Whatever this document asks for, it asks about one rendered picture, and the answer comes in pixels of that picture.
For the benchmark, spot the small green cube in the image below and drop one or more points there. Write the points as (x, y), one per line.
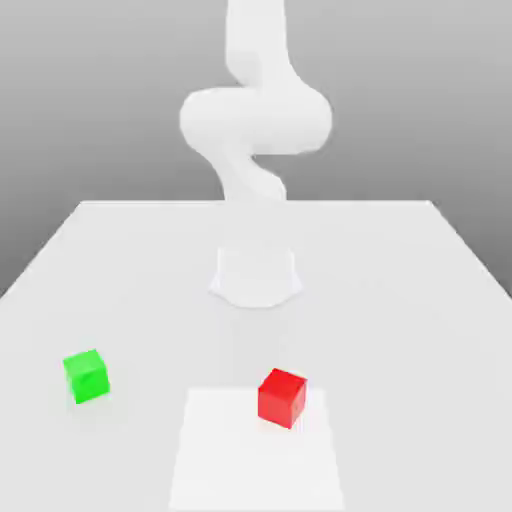
(86, 376)

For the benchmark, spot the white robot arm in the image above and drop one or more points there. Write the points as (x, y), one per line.
(256, 120)

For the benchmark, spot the small red cube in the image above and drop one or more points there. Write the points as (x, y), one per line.
(281, 398)

